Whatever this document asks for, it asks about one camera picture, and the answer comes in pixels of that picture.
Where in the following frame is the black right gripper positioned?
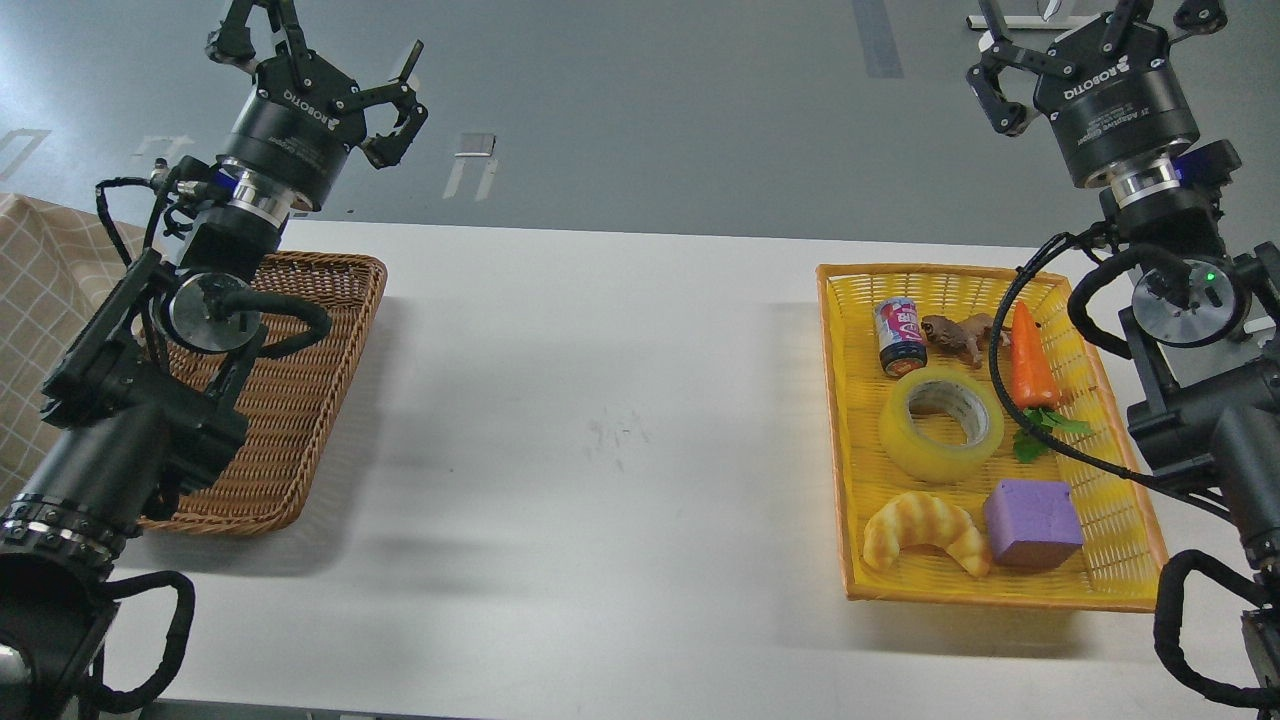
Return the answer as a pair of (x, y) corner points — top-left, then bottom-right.
(966, 0), (1229, 190)

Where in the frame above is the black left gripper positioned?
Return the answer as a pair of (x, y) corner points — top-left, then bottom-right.
(205, 0), (429, 213)

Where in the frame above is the yellow tape roll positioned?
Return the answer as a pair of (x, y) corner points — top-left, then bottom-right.
(878, 366), (1005, 484)

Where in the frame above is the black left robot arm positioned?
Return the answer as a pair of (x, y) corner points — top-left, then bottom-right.
(3, 1), (429, 719)

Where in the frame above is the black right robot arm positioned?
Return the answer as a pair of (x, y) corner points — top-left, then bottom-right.
(966, 1), (1279, 719)

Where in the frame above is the white stand base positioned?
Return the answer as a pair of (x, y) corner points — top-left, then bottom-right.
(965, 14), (1097, 32)

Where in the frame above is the brown wicker basket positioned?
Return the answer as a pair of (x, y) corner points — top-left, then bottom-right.
(140, 251), (388, 537)

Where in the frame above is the beige checkered cloth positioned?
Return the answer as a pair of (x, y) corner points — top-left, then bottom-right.
(1, 193), (125, 502)

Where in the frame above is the brown toy frog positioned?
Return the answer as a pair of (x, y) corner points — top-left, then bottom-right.
(920, 313), (1012, 370)

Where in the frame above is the orange toy carrot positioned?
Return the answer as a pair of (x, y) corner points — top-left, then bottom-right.
(1009, 300), (1092, 436)

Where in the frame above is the small drink can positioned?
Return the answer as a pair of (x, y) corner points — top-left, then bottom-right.
(874, 296), (928, 379)

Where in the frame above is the yellow plastic basket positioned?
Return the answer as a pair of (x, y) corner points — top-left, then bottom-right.
(815, 263), (1167, 612)

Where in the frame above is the purple cube block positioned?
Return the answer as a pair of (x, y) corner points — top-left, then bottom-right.
(983, 478), (1084, 570)

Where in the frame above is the toy croissant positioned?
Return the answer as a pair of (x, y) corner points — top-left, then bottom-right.
(861, 491), (993, 578)

